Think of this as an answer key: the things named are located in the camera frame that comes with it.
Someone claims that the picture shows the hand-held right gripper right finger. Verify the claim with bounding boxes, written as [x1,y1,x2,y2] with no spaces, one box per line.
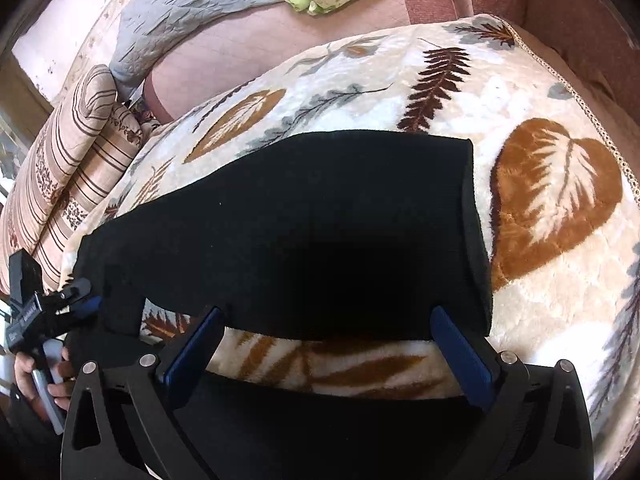
[431,305,593,480]

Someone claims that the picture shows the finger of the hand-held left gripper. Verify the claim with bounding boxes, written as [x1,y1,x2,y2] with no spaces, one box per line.
[60,296,103,323]
[50,280,92,311]

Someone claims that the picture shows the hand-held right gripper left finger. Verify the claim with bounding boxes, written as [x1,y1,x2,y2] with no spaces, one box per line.
[61,305,226,480]

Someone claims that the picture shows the black pants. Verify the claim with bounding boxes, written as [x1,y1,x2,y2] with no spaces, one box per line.
[59,130,493,343]

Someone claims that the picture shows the person's left hand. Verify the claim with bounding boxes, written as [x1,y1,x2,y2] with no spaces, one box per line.
[14,351,77,412]

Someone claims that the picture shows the leaf-print plush blanket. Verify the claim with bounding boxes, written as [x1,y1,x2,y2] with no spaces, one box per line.
[59,14,640,480]

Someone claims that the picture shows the striped floral cushion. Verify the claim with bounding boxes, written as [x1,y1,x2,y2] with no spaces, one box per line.
[0,64,161,296]

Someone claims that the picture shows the person's dark clothing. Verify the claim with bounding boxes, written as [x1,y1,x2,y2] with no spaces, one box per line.
[0,385,66,480]

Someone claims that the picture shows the grey quilted blanket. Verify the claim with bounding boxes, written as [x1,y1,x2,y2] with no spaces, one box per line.
[107,0,291,101]

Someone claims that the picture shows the pink sofa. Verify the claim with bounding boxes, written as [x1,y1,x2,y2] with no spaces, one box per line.
[145,0,640,126]

